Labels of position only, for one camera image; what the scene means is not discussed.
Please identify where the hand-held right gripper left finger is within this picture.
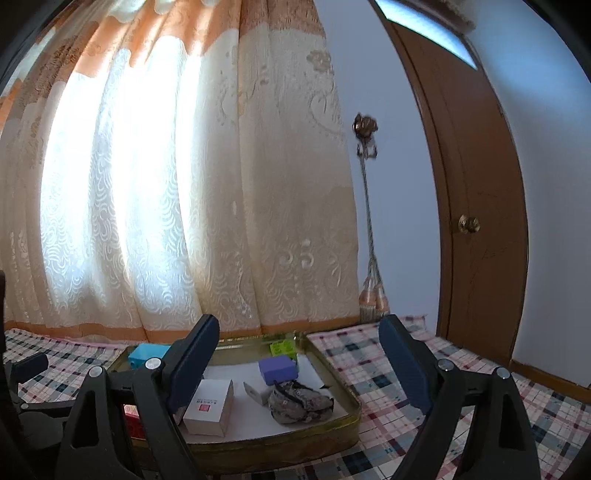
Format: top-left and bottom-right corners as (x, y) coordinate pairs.
(55, 314), (221, 480)

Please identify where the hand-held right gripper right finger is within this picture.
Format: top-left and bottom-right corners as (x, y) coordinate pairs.
(378, 314), (541, 480)

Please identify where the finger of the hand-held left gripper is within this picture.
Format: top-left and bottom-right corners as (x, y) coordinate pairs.
(4, 353), (75, 416)

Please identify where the blue toy brick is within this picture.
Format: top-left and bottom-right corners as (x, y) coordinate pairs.
(128, 343), (172, 370)

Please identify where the white box with red label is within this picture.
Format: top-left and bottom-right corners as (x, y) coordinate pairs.
(182, 379), (235, 438)

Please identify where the white power adapter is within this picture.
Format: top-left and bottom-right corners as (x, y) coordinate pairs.
(243, 381), (273, 406)

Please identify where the purple block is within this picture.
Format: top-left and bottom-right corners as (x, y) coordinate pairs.
(259, 355), (297, 386)

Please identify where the red toy brick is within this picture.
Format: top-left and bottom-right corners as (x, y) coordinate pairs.
(124, 405), (151, 437)

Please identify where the patterned cloth pouch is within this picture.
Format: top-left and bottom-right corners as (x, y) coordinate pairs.
(268, 379), (337, 424)

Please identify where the gold tin box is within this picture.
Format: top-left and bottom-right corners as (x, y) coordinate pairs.
(107, 331), (363, 462)

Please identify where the plaid bed sheet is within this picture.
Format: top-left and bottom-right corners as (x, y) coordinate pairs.
(0, 315), (591, 480)

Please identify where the curtain tieback with tassels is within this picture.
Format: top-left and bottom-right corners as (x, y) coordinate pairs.
(358, 148), (391, 324)

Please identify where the wooden baseboard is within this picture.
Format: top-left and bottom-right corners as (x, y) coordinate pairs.
(510, 360), (591, 393)

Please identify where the cream lace curtain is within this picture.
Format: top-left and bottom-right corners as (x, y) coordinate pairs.
(0, 0), (361, 344)

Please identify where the brown wooden door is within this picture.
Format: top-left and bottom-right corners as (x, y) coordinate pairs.
(369, 0), (529, 370)

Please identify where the metal curtain hook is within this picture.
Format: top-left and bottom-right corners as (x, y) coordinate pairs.
(352, 113), (380, 160)

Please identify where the transom window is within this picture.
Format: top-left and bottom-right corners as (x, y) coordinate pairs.
(374, 0), (478, 70)

